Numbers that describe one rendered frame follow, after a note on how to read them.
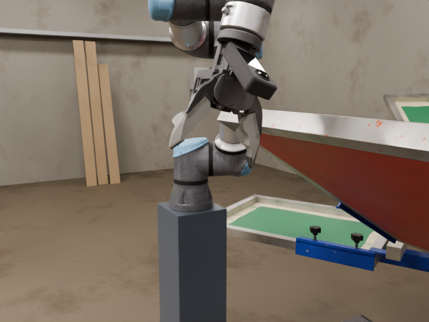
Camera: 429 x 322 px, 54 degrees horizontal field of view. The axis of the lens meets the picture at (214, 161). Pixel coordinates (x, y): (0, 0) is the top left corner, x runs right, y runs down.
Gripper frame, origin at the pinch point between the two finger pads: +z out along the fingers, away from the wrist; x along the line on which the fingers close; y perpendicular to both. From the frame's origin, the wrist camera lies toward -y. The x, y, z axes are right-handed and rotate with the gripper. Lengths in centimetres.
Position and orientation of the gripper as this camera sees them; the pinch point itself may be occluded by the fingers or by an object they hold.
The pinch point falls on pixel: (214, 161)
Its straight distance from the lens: 65.9
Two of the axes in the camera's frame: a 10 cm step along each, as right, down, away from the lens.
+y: -4.7, -1.6, 8.7
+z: -2.6, 9.7, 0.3
